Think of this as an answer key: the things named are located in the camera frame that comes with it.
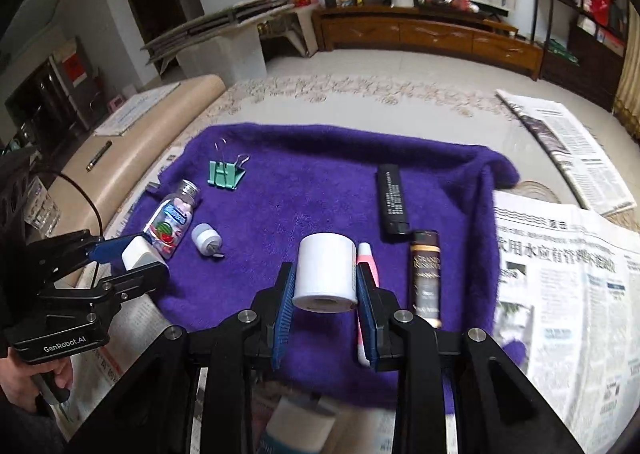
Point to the person's left forearm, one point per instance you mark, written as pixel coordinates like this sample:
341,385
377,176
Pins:
25,434

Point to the green binder clip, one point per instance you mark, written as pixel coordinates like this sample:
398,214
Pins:
225,174

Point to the folded newspaper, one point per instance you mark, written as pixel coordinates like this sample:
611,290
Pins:
575,154

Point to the clear drinking glass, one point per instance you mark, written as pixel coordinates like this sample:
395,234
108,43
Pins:
42,209

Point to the beige low table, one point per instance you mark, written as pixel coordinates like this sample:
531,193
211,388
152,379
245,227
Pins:
150,134

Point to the white paper sheet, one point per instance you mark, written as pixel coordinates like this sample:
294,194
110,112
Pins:
135,109

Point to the white charger cube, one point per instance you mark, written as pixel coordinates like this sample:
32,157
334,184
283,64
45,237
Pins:
142,251

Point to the small grey white plug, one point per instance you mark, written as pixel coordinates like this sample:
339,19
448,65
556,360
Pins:
206,238

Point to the pink white tube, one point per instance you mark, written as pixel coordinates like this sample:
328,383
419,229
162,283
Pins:
366,256

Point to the grey folded board stack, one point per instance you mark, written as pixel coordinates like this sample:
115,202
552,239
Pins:
215,22

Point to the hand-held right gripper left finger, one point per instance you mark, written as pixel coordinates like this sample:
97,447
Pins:
282,314

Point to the dark glass cabinet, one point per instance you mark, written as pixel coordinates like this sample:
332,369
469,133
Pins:
50,94

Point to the large newspaper spread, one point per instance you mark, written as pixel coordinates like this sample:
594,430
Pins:
565,309

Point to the person's left hand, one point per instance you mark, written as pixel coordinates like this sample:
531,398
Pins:
15,384

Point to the white side table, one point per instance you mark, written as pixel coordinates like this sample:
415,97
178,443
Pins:
295,32

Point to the purple towel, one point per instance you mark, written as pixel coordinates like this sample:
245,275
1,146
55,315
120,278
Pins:
310,184

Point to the brown gold tube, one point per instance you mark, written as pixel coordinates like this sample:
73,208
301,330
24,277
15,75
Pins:
425,274

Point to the dark display shelf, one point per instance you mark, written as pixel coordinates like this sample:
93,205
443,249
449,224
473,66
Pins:
585,24

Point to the white storage box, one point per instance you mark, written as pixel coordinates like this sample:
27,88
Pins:
225,57

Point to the dark wooden door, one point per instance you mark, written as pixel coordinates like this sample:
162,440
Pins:
152,14

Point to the white blue bottle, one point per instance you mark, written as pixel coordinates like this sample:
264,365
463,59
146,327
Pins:
300,429

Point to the beige curtain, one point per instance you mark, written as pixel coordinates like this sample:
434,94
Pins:
630,94

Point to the wooden TV cabinet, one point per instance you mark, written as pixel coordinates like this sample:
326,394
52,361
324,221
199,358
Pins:
425,34

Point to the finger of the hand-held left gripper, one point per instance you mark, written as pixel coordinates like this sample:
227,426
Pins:
107,249
130,281

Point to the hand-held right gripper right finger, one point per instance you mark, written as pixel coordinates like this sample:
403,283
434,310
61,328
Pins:
365,314

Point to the pink stool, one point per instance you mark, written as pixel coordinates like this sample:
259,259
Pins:
116,102

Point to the black lighter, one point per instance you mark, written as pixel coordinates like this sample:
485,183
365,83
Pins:
392,199

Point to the clear candy bottle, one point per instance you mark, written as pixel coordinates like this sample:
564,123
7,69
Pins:
170,224

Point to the small white roll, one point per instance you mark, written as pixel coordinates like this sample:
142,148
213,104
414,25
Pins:
325,269

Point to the dark pen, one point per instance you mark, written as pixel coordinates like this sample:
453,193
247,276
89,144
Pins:
99,155

